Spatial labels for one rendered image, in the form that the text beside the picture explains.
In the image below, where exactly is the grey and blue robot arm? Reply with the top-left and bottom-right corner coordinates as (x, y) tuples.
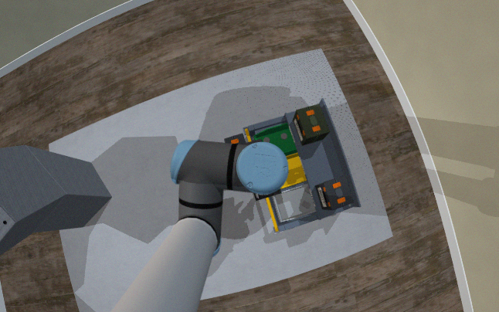
(111, 139), (289, 312)

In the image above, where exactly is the green open bin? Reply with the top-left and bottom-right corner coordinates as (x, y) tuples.
(255, 123), (297, 156)

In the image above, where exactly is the grey open bin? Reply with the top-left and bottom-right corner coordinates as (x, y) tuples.
(273, 184), (316, 222)

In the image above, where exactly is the yellow bin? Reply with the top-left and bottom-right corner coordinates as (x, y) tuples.
(280, 153), (307, 189)

